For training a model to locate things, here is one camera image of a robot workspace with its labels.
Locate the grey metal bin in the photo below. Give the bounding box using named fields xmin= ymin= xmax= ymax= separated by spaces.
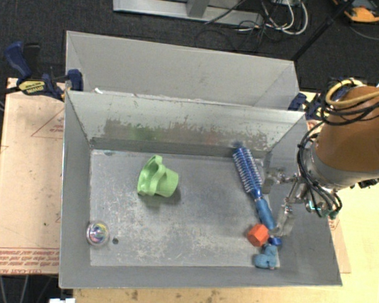
xmin=44 ymin=30 xmax=363 ymax=303

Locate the blue hairbrush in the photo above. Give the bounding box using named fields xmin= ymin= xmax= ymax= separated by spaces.
xmin=224 ymin=144 xmax=291 ymax=248

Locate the blue cloth toy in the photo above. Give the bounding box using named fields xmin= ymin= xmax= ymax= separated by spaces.
xmin=252 ymin=243 xmax=282 ymax=271

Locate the orange hexagonal block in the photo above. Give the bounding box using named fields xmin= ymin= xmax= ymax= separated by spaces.
xmin=245 ymin=222 xmax=271 ymax=249

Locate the black cylinder on white bracket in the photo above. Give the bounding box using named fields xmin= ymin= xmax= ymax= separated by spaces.
xmin=356 ymin=177 xmax=379 ymax=192

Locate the green plastic cup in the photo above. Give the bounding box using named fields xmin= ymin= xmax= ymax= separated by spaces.
xmin=135 ymin=152 xmax=182 ymax=200

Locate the brown cardboard board, red print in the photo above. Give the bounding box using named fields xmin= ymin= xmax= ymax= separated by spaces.
xmin=0 ymin=77 xmax=366 ymax=303

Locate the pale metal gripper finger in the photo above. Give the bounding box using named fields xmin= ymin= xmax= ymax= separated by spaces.
xmin=271 ymin=203 xmax=292 ymax=239
xmin=280 ymin=212 xmax=297 ymax=239

